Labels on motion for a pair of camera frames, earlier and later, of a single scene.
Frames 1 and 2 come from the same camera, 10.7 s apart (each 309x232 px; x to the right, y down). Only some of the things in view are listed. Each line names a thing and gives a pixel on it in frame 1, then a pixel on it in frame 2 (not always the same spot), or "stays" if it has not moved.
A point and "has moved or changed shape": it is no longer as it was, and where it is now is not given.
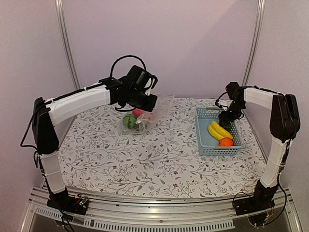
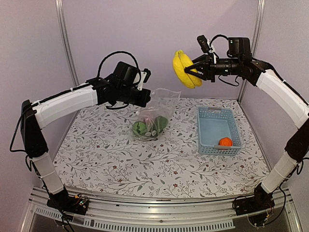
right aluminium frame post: [255, 42] stays
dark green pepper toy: [227, 127] → [160, 123]
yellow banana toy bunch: [217, 132] → [181, 62]
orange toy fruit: [226, 142] stays
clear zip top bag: [139, 121] has moved or changed shape
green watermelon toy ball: [129, 121] → [139, 127]
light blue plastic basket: [208, 145] stays
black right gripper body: [235, 112] → [210, 68]
